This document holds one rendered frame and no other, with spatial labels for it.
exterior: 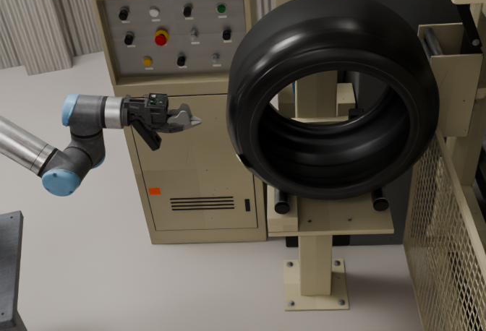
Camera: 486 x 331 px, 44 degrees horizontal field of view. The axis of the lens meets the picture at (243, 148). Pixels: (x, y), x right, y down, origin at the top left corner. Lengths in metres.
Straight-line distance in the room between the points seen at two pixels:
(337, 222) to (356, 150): 0.24
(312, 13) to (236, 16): 0.72
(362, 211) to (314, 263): 0.67
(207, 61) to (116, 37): 0.35
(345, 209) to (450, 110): 0.45
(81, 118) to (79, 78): 2.58
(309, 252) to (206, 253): 0.60
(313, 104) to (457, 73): 0.44
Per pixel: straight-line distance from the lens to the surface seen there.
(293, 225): 1.80
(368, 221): 1.86
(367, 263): 2.81
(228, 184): 2.62
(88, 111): 1.69
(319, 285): 2.61
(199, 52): 2.30
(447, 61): 1.87
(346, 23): 1.48
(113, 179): 3.35
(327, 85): 1.94
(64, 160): 1.69
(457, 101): 1.96
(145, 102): 1.67
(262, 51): 1.50
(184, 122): 1.68
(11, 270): 2.21
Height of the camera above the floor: 2.14
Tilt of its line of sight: 39 degrees down
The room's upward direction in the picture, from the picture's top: 5 degrees counter-clockwise
